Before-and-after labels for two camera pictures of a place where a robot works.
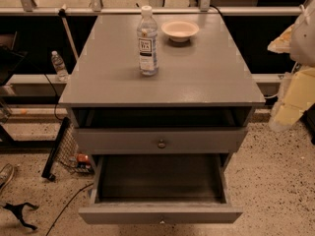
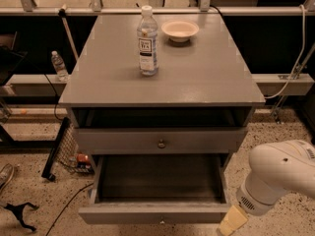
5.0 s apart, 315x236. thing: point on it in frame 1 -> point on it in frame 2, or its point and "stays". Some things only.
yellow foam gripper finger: (296, 94) -> (256, 198)
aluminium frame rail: (161, 11) stays
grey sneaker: (6, 175) stays
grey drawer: (167, 189) stays
